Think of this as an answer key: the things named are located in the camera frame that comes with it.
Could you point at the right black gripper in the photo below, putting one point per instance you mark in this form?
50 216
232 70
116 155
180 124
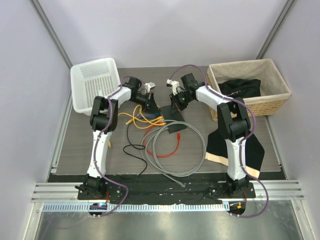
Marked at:
175 107

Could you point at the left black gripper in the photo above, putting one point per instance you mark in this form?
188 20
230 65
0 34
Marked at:
151 108

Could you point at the black network switch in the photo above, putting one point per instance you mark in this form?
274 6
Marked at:
173 115

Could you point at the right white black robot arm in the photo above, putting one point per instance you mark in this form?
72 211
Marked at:
233 125

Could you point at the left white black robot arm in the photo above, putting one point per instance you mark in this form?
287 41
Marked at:
103 121

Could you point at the white perforated plastic basket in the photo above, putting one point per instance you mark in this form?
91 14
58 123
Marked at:
91 79

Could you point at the black cloth in basket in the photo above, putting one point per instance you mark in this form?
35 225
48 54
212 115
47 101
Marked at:
242 88

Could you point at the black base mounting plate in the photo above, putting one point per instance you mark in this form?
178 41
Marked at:
153 192

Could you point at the wicker basket with liner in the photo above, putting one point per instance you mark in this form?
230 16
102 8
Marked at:
274 90

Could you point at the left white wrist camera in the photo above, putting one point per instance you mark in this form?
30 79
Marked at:
148 86

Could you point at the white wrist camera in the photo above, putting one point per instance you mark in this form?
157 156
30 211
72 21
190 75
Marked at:
148 86
175 86

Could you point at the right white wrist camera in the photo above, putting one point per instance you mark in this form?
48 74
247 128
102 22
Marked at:
175 86

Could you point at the aluminium frame rail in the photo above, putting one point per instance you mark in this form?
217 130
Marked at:
62 197

